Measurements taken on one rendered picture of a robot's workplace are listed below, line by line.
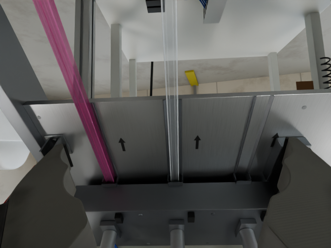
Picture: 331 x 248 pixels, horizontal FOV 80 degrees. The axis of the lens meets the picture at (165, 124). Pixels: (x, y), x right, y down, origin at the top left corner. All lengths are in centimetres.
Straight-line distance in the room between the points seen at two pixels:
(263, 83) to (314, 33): 266
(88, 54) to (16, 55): 28
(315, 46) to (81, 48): 70
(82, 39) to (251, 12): 52
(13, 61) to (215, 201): 33
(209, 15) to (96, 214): 57
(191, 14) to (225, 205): 58
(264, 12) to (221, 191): 60
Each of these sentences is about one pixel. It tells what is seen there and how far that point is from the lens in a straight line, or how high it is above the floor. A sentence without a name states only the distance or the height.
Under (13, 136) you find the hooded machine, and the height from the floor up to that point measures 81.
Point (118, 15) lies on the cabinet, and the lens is 73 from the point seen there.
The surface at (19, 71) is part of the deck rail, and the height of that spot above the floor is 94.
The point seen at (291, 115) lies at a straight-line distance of 31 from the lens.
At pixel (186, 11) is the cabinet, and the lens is 71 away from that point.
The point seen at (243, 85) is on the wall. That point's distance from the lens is 341.
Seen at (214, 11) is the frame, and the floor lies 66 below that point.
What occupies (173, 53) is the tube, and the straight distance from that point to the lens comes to 21.
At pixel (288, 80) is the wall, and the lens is 355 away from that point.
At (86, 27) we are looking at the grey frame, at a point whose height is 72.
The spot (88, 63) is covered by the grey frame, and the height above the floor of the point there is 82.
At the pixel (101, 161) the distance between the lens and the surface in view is 32.
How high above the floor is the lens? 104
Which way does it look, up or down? 7 degrees down
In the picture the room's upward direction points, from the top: 178 degrees clockwise
